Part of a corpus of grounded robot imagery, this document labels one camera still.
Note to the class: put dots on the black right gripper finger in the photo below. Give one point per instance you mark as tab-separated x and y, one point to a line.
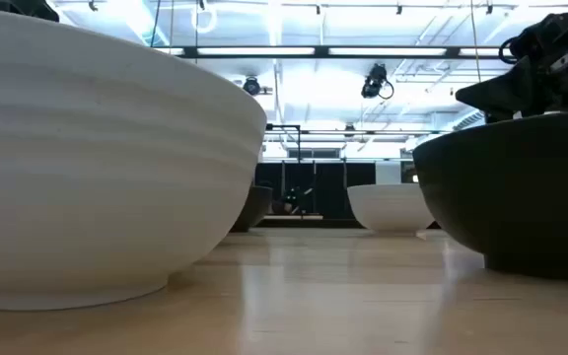
506	93

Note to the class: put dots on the black ceramic bowl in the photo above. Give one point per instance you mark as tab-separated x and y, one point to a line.
511	197
258	207

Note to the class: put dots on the white ceramic bowl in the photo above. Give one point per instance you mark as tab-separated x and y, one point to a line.
390	207
92	172

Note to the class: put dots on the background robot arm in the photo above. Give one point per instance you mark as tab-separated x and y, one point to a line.
294	199

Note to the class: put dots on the black background partition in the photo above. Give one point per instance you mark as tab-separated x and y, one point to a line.
331	190

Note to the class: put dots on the black ceiling spotlight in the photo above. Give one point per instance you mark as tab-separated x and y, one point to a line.
252	86

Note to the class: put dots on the black overhead camera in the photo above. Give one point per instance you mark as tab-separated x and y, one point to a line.
374	81

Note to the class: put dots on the black overhead frame beam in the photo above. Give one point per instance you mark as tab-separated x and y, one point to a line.
321	50

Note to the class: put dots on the black metal table frame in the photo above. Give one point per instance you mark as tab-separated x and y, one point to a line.
313	223

